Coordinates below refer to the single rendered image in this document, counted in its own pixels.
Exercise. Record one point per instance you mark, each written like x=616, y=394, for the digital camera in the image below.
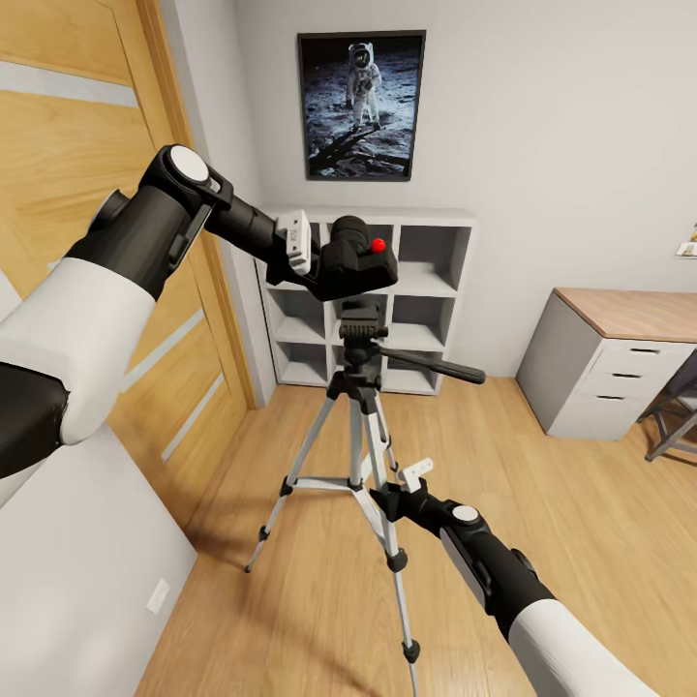
x=347, y=267

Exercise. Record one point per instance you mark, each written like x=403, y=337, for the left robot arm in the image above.
x=65, y=350

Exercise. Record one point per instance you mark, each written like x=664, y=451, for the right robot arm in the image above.
x=558, y=654

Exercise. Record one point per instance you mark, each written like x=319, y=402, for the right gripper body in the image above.
x=403, y=503

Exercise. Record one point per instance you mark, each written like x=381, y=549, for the camera tripod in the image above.
x=359, y=330

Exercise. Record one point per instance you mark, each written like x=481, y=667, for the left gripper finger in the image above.
x=305, y=280
x=315, y=247

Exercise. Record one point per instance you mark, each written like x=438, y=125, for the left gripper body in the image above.
x=261, y=241

